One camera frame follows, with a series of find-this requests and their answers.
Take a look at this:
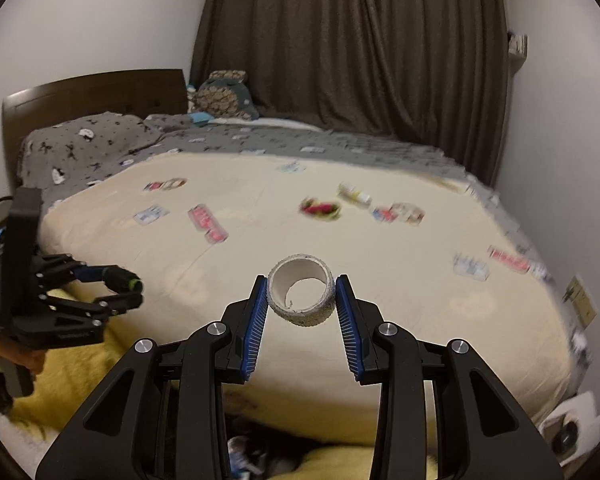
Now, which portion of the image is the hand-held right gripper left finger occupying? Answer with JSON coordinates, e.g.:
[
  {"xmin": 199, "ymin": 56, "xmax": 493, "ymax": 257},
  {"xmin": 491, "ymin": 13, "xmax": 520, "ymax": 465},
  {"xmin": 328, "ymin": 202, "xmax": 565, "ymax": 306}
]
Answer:
[{"xmin": 35, "ymin": 274, "xmax": 270, "ymax": 480}]

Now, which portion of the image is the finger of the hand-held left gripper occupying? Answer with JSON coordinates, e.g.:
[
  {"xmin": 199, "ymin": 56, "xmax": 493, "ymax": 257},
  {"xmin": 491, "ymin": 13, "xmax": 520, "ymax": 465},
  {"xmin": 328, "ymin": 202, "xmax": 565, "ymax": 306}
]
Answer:
[
  {"xmin": 39, "ymin": 293, "xmax": 144, "ymax": 347},
  {"xmin": 34, "ymin": 254, "xmax": 107, "ymax": 294}
]

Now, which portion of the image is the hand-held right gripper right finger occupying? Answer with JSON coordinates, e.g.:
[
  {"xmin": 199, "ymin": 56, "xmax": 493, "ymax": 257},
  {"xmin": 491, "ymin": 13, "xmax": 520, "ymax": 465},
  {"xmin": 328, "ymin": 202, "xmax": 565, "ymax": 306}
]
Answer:
[{"xmin": 334, "ymin": 274, "xmax": 566, "ymax": 480}]

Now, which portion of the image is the grey patterned tape roll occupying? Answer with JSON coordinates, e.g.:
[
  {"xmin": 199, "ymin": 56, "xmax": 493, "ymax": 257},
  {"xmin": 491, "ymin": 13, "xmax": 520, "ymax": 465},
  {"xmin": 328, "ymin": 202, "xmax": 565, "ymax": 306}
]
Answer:
[{"xmin": 266, "ymin": 253, "xmax": 337, "ymax": 328}]

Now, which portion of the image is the small dark green bottle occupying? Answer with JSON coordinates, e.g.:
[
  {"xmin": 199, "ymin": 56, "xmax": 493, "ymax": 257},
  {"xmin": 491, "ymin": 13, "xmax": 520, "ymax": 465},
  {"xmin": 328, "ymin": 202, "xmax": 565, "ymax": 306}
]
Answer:
[{"xmin": 100, "ymin": 266, "xmax": 144, "ymax": 295}]

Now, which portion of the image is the person's left hand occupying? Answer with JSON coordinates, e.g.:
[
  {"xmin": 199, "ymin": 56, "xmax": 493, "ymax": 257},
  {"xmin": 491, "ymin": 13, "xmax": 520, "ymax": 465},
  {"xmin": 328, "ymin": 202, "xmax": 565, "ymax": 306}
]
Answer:
[{"xmin": 0, "ymin": 336, "xmax": 46, "ymax": 406}]

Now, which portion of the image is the cream cartoon print blanket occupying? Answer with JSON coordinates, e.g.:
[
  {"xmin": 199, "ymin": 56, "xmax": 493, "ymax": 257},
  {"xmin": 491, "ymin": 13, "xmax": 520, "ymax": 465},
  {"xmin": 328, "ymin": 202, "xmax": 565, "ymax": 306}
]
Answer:
[{"xmin": 37, "ymin": 152, "xmax": 588, "ymax": 448}]

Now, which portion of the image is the yellow fluffy blanket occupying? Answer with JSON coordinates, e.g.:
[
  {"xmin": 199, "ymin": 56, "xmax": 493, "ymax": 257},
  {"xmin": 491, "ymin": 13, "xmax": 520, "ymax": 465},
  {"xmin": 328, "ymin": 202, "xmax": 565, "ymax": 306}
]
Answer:
[{"xmin": 0, "ymin": 285, "xmax": 441, "ymax": 480}]

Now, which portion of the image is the red and green packet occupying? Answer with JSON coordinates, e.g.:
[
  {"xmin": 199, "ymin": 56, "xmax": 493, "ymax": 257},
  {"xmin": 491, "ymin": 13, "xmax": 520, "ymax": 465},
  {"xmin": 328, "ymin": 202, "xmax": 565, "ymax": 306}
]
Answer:
[{"xmin": 300, "ymin": 197, "xmax": 342, "ymax": 221}]

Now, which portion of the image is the grey printed pillow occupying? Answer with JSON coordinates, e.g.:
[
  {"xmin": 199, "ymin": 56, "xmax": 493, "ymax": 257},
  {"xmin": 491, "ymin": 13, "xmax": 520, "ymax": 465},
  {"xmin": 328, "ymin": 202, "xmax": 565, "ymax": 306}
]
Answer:
[{"xmin": 20, "ymin": 114, "xmax": 163, "ymax": 201}]

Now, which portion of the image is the small yellow white bottle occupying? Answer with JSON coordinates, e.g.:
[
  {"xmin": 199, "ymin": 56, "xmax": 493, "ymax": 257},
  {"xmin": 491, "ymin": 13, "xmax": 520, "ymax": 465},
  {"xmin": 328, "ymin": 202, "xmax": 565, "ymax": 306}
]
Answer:
[{"xmin": 337, "ymin": 183, "xmax": 373, "ymax": 207}]

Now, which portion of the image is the brown wooden headboard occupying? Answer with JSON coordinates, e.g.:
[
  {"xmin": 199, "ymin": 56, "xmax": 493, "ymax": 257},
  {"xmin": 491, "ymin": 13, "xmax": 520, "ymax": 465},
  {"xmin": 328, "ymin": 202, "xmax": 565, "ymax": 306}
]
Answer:
[{"xmin": 1, "ymin": 69, "xmax": 190, "ymax": 186}]

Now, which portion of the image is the patterned plush toy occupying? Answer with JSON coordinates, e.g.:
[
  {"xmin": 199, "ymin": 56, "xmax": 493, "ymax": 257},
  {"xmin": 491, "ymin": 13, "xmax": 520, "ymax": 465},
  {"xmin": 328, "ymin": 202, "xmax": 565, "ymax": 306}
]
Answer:
[{"xmin": 187, "ymin": 70, "xmax": 260, "ymax": 122}]

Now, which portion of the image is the dark round jar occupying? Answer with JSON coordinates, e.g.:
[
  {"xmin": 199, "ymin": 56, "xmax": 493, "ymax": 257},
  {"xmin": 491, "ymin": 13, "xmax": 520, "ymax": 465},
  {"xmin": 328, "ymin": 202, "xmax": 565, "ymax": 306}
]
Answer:
[{"xmin": 552, "ymin": 421, "xmax": 580, "ymax": 453}]

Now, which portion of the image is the white paper sheet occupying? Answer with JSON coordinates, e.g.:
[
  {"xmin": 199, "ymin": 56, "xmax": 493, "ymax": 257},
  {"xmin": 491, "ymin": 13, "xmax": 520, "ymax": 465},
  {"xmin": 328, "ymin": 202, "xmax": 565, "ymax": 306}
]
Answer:
[{"xmin": 540, "ymin": 392, "xmax": 600, "ymax": 466}]

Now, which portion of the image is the dark brown curtain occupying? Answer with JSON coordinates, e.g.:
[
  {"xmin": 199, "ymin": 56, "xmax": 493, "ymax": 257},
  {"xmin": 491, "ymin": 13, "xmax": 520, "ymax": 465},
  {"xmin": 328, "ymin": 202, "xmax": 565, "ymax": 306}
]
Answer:
[{"xmin": 189, "ymin": 0, "xmax": 511, "ymax": 188}]

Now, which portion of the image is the beige wall socket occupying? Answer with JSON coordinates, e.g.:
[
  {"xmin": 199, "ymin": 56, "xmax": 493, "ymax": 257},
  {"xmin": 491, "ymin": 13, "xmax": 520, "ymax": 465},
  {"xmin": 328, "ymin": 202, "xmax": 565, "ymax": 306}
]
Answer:
[{"xmin": 562, "ymin": 275, "xmax": 598, "ymax": 328}]

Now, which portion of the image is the small wall shelf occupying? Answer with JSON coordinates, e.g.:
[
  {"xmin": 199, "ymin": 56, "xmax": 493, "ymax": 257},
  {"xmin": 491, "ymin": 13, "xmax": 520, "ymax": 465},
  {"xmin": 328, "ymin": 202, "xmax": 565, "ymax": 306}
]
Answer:
[{"xmin": 507, "ymin": 31, "xmax": 529, "ymax": 68}]

